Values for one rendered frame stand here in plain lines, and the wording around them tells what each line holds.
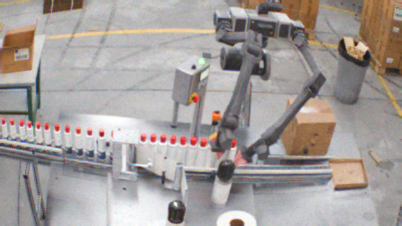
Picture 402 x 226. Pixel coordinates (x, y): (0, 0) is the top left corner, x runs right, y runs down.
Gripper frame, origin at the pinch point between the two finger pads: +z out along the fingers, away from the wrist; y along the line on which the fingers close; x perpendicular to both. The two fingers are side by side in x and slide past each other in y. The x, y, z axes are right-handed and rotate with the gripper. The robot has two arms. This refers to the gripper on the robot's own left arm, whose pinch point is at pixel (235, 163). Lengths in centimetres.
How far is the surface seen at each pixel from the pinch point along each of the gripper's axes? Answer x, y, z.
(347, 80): 157, -207, -55
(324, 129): 36, -17, -46
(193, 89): -49, -1, -16
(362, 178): 80, 5, -51
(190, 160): -19.8, 0.9, 14.2
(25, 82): -109, -91, 105
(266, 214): 21.4, 32.1, -1.6
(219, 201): -7.5, 31.0, 8.3
